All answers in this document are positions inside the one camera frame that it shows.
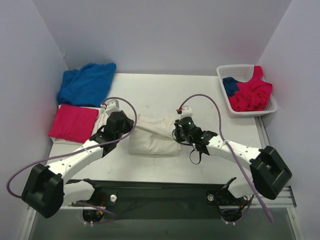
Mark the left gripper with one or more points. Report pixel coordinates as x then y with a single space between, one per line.
127 121

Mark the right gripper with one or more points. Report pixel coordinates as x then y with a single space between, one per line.
177 133

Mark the white t-shirt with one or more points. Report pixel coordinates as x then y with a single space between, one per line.
100 121
153 137

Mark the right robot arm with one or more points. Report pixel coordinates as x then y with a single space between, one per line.
269 172

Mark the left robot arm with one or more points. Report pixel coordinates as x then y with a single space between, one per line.
48 188

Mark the folded white t-shirt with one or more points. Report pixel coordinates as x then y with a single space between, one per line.
100 121

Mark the folded red t-shirt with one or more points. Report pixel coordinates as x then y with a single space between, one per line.
73 123

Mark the blue t-shirt pile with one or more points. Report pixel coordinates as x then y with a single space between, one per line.
87 86

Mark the blue t-shirt in basket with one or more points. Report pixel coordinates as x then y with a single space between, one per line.
230 86

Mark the red t-shirt in basket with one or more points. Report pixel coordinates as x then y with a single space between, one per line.
253 95

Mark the white plastic basket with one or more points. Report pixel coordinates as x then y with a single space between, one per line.
242 73

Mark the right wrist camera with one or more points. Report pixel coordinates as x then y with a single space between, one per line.
184 112

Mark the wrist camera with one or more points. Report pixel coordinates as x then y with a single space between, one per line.
110 106
184 112

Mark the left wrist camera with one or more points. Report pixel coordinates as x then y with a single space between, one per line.
110 106

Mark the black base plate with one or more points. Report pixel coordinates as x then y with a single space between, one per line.
131 200

